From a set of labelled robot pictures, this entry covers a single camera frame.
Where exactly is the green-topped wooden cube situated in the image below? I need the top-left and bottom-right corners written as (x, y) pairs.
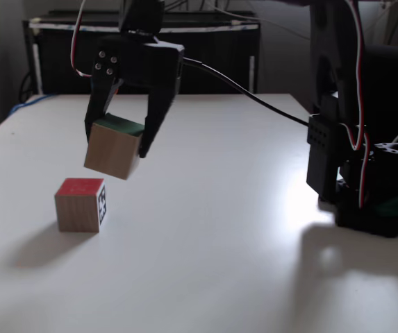
top-left (83, 112), bottom-right (144, 181)

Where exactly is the red-topped wooden cube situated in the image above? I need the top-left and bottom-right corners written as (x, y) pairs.
top-left (53, 177), bottom-right (109, 233)

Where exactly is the black computer case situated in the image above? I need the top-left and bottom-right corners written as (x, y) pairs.
top-left (23, 10), bottom-right (262, 95)

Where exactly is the red white servo wire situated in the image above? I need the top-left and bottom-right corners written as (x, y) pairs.
top-left (70, 0), bottom-right (97, 78)
top-left (344, 0), bottom-right (372, 209)

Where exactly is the blue cable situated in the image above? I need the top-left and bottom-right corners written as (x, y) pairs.
top-left (9, 92), bottom-right (59, 119)

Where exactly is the black camera cable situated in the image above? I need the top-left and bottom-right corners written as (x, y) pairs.
top-left (183, 57), bottom-right (310, 126)

